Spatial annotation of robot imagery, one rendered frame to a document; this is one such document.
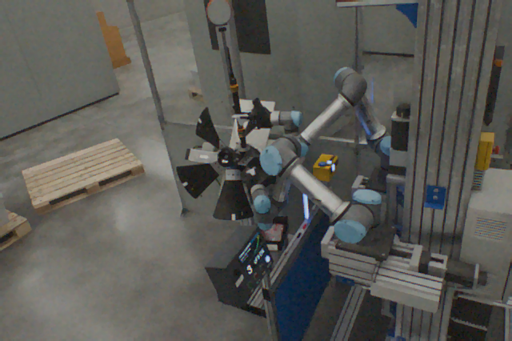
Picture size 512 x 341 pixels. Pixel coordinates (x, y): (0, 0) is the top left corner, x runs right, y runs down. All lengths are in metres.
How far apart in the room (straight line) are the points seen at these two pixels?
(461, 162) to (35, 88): 6.66
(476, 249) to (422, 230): 0.22
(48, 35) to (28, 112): 1.27
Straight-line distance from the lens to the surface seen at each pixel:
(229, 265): 1.50
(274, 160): 1.64
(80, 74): 7.76
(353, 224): 1.63
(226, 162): 2.26
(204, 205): 3.81
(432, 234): 1.98
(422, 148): 1.75
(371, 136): 2.24
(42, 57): 7.49
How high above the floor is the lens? 2.27
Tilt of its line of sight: 30 degrees down
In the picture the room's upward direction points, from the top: 8 degrees counter-clockwise
